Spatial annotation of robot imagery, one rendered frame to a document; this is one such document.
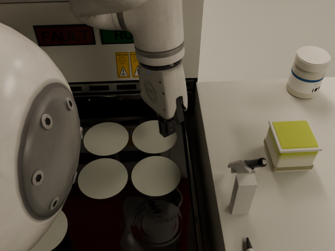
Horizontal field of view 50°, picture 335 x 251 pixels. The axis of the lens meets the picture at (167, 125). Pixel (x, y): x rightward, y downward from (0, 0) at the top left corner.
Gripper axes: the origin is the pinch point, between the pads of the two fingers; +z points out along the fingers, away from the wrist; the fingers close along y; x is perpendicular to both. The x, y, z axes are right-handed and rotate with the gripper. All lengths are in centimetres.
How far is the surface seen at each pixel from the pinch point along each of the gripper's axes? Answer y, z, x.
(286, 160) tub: 20.7, 0.6, 11.4
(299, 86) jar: 7.8, -0.6, 29.4
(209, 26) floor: -161, 76, 140
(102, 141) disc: -11.6, 6.6, -10.3
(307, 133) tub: 20.1, -2.4, 16.7
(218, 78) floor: -108, 84, 104
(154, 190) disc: 5.7, 9.0, -7.7
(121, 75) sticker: -17.8, -3.4, -0.5
